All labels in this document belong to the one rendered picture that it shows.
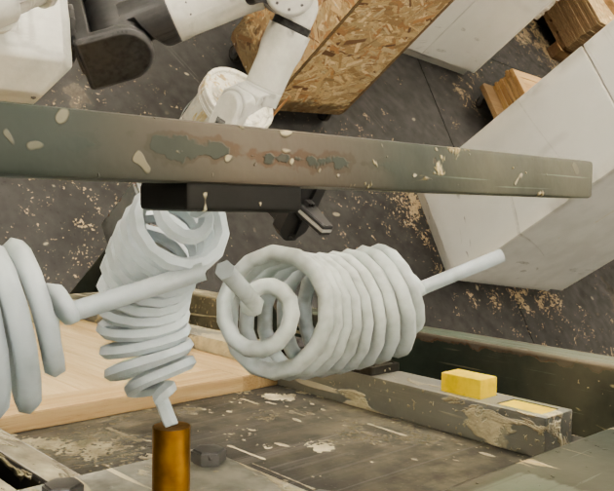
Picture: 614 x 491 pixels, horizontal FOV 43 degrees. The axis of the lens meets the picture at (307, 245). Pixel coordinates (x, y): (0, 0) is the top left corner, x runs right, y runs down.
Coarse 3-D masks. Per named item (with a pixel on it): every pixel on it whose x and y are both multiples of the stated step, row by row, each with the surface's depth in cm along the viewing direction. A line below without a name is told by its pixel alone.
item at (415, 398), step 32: (96, 320) 138; (224, 352) 110; (288, 384) 100; (320, 384) 95; (352, 384) 91; (384, 384) 87; (416, 384) 85; (416, 416) 84; (448, 416) 81; (480, 416) 78; (512, 416) 75; (544, 416) 73; (512, 448) 75; (544, 448) 73
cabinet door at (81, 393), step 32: (64, 352) 112; (96, 352) 113; (192, 352) 112; (64, 384) 93; (96, 384) 93; (192, 384) 92; (224, 384) 95; (256, 384) 99; (32, 416) 79; (64, 416) 82; (96, 416) 84
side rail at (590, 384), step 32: (192, 320) 158; (256, 320) 143; (416, 352) 115; (448, 352) 111; (480, 352) 107; (512, 352) 103; (544, 352) 101; (576, 352) 101; (512, 384) 103; (544, 384) 99; (576, 384) 96; (608, 384) 93; (576, 416) 96; (608, 416) 93
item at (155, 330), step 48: (144, 192) 27; (192, 192) 25; (240, 192) 26; (288, 192) 28; (144, 240) 29; (192, 240) 29; (192, 288) 32; (144, 336) 32; (144, 384) 32; (0, 432) 54; (0, 480) 45; (48, 480) 45; (96, 480) 35; (144, 480) 35; (192, 480) 35; (240, 480) 35
